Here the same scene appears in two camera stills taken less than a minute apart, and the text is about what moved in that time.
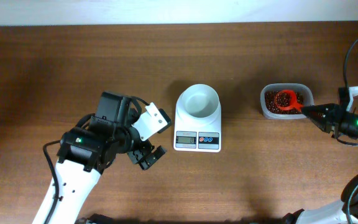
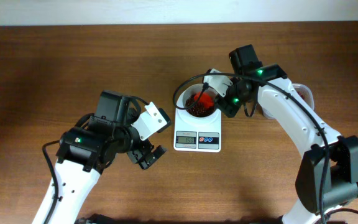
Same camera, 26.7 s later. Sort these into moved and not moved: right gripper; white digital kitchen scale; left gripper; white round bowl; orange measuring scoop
Moved: orange measuring scoop; right gripper
Not moved: left gripper; white digital kitchen scale; white round bowl
